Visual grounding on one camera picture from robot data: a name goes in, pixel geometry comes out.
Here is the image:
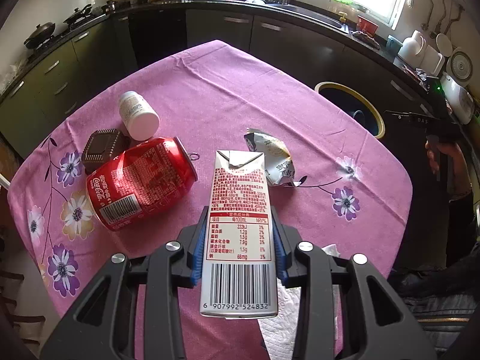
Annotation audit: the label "steel sink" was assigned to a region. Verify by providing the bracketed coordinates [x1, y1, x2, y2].
[270, 4, 344, 31]

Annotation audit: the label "gas stove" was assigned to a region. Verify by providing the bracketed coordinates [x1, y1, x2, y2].
[22, 15, 109, 49]

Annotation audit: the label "white jug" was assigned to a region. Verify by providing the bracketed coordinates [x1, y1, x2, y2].
[397, 30, 426, 59]

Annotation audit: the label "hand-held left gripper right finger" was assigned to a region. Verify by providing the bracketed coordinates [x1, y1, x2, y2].
[268, 207, 437, 360]

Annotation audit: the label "white storage containers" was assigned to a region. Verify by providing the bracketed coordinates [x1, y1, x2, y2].
[418, 45, 445, 76]

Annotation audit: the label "white rice cooker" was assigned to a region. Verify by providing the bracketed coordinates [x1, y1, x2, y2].
[439, 73, 475, 124]

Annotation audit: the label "black wok with lid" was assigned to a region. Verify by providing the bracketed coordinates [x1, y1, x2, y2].
[23, 22, 57, 49]

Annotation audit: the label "red soda can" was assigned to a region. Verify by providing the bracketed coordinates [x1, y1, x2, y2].
[85, 136, 198, 232]

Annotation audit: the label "red paper cup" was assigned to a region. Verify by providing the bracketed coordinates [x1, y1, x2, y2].
[356, 16, 379, 37]

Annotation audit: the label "dark brown ribbed box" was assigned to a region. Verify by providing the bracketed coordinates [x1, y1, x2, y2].
[81, 128, 131, 175]

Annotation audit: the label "person's right hand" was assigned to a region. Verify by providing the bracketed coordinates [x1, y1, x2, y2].
[425, 140, 471, 197]

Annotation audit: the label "white paper towel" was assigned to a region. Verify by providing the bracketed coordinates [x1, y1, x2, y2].
[257, 244, 341, 360]

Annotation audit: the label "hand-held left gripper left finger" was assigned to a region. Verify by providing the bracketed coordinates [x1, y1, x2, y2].
[39, 206, 209, 360]

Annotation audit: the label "person's black jacket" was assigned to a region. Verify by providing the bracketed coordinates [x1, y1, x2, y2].
[390, 247, 480, 360]

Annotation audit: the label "dark base cabinets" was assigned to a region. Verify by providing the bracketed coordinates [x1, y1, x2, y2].
[127, 7, 451, 128]

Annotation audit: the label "black bin with yellow rim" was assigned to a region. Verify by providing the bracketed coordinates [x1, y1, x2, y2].
[314, 81, 386, 139]

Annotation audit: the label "hanging ladles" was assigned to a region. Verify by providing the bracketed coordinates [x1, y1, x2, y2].
[420, 0, 466, 40]

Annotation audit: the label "black pan with lid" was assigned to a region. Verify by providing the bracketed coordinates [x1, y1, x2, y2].
[63, 4, 92, 25]

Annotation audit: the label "white snack wrapper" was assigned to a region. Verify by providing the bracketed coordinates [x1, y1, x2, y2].
[244, 127, 308, 188]

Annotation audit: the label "red and white milk carton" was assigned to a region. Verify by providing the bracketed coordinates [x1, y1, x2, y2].
[199, 149, 280, 320]

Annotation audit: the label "pink floral tablecloth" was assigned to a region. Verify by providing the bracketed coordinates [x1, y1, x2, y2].
[7, 39, 413, 360]

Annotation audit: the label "round white fan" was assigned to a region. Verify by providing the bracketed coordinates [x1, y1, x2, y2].
[448, 47, 477, 81]

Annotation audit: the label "white pill bottle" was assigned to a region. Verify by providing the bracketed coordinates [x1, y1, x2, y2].
[119, 91, 161, 140]

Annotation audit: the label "dark rag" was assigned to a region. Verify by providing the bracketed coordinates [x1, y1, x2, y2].
[352, 30, 380, 47]

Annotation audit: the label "green base cabinets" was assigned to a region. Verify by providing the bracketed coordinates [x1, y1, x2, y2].
[0, 15, 132, 151]

